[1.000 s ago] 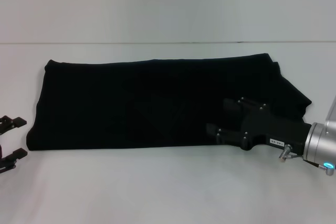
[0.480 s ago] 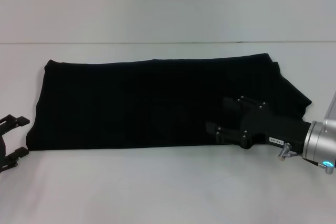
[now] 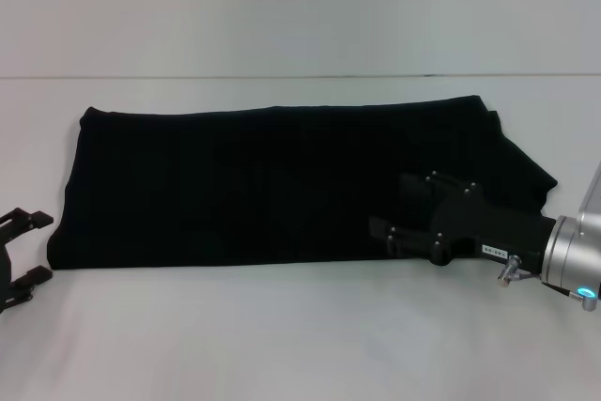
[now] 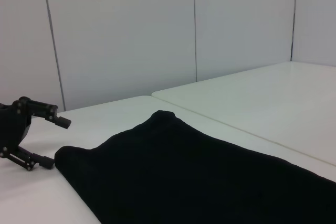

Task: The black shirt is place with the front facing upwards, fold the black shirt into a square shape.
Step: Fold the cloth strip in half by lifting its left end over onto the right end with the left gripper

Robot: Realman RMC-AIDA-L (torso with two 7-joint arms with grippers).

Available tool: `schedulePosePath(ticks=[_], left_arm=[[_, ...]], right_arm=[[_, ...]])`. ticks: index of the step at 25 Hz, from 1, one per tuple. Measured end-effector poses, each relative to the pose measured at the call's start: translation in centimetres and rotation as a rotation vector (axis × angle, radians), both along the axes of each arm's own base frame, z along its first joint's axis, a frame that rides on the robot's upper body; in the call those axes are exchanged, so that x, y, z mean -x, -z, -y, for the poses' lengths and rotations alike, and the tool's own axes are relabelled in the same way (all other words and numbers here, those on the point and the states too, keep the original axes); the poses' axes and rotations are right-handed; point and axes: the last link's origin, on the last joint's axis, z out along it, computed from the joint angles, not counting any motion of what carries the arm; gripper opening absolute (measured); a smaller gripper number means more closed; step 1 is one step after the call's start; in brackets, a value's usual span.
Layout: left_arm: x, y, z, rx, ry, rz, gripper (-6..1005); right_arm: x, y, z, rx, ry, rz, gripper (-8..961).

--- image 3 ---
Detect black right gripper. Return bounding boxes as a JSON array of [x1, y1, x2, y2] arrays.
[[368, 169, 561, 268]]

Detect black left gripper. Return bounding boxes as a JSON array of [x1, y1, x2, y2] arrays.
[[0, 206, 55, 316]]

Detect black t-shirt with FREE print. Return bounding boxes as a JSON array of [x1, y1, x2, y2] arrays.
[[46, 94, 559, 273]]

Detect right arm cable with plug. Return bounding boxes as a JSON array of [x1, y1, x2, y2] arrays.
[[496, 254, 544, 288]]

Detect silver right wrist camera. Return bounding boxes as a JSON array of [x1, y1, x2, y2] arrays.
[[576, 178, 601, 234]]

